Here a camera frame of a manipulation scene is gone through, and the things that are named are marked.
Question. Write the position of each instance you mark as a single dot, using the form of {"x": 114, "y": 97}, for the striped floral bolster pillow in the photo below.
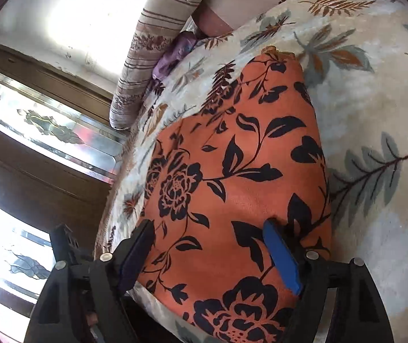
{"x": 146, "y": 53}

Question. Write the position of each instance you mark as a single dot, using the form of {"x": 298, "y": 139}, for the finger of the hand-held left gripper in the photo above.
{"x": 64, "y": 243}

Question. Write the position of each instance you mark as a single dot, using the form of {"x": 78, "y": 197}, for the purple floral cloth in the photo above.
{"x": 175, "y": 53}

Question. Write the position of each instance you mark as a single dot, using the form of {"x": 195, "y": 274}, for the wooden mirrored wardrobe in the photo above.
{"x": 29, "y": 193}

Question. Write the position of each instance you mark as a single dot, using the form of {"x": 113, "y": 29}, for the orange floral print garment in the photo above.
{"x": 246, "y": 171}

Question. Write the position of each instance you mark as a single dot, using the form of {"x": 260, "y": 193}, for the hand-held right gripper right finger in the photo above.
{"x": 282, "y": 257}

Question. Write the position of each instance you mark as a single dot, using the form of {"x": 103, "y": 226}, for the leaf print plush blanket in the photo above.
{"x": 368, "y": 114}

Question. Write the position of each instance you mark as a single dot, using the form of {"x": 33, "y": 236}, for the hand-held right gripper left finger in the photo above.
{"x": 132, "y": 257}

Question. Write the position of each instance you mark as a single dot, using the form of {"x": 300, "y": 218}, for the pink bed sheet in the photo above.
{"x": 239, "y": 0}

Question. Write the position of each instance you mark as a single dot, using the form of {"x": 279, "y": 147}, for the decorated glass door panel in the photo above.
{"x": 46, "y": 125}
{"x": 14, "y": 257}

